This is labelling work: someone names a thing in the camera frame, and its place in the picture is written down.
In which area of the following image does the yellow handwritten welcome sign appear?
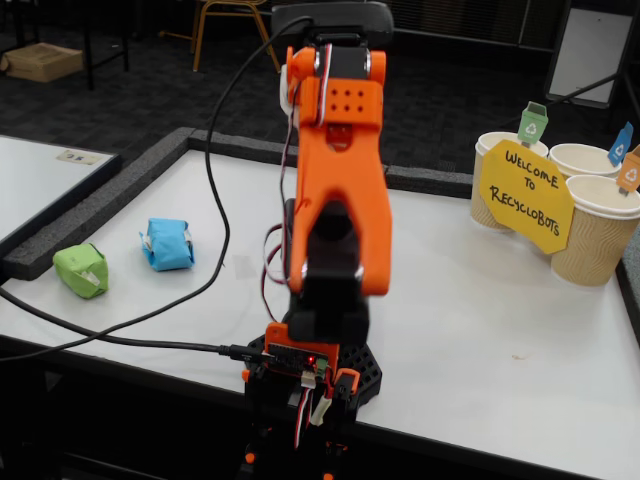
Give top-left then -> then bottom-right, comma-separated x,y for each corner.
478,138 -> 577,256

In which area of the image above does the orange-cased controller board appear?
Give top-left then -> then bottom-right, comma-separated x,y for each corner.
263,322 -> 342,389

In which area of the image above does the brown cardboard box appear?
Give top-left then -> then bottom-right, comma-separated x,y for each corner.
1,41 -> 85,84

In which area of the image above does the yellow metal chair frame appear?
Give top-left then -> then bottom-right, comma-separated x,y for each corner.
158,0 -> 282,75

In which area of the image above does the red white black servo wire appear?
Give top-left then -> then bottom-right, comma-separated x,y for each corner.
262,43 -> 334,324

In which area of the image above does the black foam border strip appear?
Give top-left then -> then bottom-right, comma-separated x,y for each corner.
615,248 -> 640,331
384,164 -> 475,200
2,126 -> 197,282
185,127 -> 390,187

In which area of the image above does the orange paper bin tag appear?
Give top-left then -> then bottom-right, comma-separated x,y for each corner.
614,144 -> 640,197

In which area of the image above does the black webcam cable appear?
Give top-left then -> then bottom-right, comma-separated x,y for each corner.
0,14 -> 316,364

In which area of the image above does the blue paper bin tag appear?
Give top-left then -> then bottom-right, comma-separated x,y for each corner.
606,121 -> 635,168

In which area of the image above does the short striped wire bundle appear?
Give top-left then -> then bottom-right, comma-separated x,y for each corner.
293,384 -> 316,451

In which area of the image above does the white masking tape wrap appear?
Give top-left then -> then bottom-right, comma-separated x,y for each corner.
278,63 -> 302,124

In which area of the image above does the green paper package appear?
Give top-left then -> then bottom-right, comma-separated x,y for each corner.
52,242 -> 110,300

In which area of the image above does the beige ripple paper cup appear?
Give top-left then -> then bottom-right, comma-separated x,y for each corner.
548,142 -> 624,182
550,173 -> 640,288
469,130 -> 551,232

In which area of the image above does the black grid base plate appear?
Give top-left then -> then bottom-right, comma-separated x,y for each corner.
244,331 -> 385,407

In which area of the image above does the small paper label sticker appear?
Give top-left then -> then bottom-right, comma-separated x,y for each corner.
56,148 -> 105,167

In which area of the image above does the white panel black frame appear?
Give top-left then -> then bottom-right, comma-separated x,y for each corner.
543,3 -> 637,110

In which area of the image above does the black metal table frame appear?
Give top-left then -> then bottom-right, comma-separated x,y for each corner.
74,0 -> 132,92

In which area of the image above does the black USB cable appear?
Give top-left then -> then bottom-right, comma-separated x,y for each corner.
0,287 -> 275,365

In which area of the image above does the blue paper package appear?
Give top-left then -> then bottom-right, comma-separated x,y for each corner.
138,217 -> 196,273

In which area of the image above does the black orange table clamp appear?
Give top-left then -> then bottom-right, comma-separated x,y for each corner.
241,367 -> 281,480
319,368 -> 362,480

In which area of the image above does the green paper bin tag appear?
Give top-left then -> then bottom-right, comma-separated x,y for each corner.
516,100 -> 550,150

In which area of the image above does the white cable connector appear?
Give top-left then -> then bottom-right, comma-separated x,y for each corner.
309,394 -> 334,427

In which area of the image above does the clear tape patch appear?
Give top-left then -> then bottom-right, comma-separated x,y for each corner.
231,253 -> 260,281

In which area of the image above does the whiteboard with dark frame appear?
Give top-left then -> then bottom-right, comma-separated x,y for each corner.
0,133 -> 123,259

